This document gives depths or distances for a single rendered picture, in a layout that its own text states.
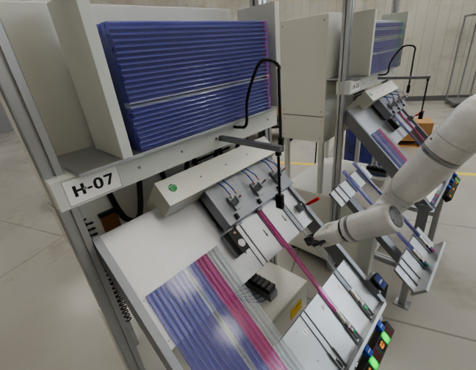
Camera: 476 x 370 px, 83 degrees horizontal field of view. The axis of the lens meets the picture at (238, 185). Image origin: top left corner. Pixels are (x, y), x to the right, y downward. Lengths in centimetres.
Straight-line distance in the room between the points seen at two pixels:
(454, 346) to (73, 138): 208
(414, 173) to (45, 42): 90
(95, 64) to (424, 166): 73
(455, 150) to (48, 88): 91
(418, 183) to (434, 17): 788
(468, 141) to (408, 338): 151
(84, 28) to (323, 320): 96
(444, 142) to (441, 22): 789
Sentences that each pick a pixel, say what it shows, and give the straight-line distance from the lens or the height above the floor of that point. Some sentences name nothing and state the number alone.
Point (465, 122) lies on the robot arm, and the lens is 71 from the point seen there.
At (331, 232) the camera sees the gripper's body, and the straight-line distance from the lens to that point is 92.
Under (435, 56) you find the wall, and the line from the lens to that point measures 859.
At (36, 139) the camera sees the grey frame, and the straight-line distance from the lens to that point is 69.
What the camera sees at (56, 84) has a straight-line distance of 81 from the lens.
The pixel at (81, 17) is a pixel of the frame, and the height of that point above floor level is 166.
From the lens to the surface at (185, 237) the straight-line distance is 82.
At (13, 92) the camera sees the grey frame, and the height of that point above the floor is 155.
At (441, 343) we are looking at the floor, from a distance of 211.
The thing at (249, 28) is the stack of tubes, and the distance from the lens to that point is 92.
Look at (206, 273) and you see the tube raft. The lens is 80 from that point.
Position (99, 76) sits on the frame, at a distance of 63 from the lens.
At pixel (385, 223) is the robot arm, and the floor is 113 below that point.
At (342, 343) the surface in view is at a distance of 102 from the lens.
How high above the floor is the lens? 158
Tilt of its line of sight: 26 degrees down
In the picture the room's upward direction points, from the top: 6 degrees counter-clockwise
